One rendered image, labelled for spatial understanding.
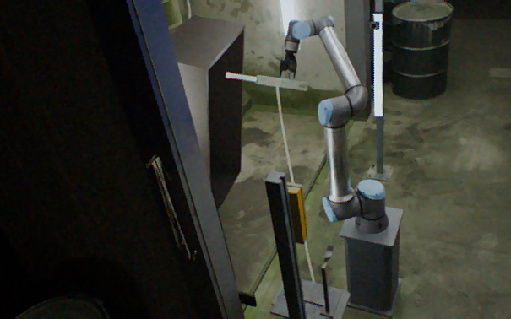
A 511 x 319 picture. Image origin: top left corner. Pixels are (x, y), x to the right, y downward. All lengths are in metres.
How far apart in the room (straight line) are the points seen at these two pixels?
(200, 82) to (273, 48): 2.40
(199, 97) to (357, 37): 2.26
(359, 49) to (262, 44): 0.99
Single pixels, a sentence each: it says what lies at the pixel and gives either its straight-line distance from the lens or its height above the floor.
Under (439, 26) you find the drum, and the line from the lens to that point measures 5.03.
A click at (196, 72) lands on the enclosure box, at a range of 2.61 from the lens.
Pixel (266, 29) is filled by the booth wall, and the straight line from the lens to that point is 4.90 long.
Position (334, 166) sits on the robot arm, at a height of 1.13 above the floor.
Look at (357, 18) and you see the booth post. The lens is 4.54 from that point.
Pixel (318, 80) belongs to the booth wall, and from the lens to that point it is 4.92.
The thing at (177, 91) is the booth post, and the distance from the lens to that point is 1.92.
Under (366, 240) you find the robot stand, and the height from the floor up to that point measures 0.64.
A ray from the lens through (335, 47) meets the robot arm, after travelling 2.62.
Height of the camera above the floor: 2.65
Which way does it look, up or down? 35 degrees down
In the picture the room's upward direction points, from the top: 10 degrees counter-clockwise
